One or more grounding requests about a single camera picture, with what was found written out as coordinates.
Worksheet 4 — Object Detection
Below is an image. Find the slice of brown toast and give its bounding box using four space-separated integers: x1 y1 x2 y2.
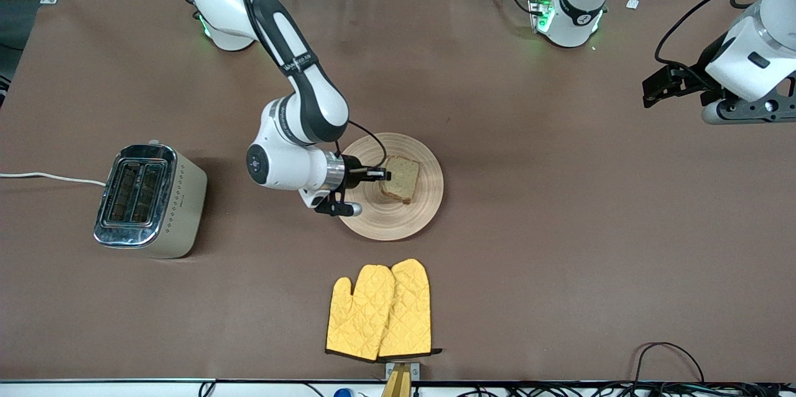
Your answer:
379 156 420 205

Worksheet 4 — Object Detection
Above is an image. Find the round light wooden plate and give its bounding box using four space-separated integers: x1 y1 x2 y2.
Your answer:
338 133 444 241

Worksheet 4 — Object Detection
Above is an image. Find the yellow quilted oven mitt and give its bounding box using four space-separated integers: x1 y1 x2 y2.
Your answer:
378 258 442 360
325 264 396 363

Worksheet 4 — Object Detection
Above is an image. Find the brown table cover sheet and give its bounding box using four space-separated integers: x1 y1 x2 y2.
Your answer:
0 0 796 383

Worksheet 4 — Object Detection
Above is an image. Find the chrome and beige toaster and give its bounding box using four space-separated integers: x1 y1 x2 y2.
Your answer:
93 141 208 259

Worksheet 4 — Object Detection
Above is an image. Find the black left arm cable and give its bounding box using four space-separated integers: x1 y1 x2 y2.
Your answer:
655 0 778 69

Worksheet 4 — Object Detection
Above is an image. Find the black looped cable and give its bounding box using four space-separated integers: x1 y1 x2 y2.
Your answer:
631 342 707 385

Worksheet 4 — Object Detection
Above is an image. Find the white toaster power cord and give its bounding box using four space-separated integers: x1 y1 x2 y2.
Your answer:
0 172 108 187

